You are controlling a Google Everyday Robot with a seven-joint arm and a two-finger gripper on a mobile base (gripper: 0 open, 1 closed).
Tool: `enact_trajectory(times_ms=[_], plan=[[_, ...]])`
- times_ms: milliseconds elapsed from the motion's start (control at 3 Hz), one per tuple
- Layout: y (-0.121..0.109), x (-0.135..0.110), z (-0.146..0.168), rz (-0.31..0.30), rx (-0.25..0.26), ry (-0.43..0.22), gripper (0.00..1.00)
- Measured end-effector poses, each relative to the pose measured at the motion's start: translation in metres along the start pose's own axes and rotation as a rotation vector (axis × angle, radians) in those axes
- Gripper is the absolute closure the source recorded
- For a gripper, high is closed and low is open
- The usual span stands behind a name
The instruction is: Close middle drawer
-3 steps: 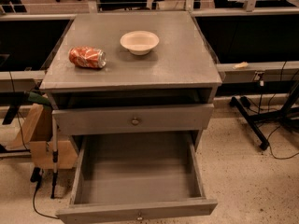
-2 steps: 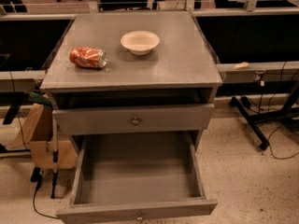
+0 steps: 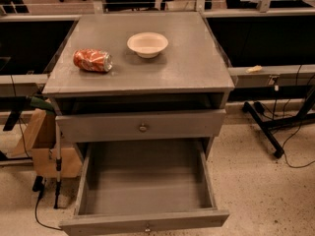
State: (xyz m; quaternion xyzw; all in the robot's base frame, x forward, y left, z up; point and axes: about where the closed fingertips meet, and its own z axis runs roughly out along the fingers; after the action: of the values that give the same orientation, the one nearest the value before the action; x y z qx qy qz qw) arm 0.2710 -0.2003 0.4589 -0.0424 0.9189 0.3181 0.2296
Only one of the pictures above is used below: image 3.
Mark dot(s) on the grey drawer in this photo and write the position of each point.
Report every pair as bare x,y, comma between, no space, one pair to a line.
144,186
140,125

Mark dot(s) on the grey wooden drawer cabinet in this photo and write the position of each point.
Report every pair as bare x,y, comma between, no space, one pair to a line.
188,75

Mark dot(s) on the grey top drawer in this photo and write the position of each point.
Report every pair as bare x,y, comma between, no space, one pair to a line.
140,125

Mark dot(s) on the white paper bowl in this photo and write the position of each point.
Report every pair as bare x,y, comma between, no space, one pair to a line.
147,44

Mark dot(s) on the crushed orange soda can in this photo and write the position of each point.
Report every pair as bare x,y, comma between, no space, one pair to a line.
93,60

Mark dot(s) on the small yellow foam scrap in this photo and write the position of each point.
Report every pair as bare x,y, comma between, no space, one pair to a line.
254,69

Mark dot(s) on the silver black tripod leg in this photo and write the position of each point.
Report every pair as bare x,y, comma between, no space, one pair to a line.
58,165

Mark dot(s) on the brown cardboard box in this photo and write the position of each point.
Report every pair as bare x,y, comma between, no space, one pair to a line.
39,141

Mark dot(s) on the black desk leg stand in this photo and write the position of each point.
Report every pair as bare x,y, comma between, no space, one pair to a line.
303,117

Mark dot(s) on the green handled tool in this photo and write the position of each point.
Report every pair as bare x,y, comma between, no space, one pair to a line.
36,102

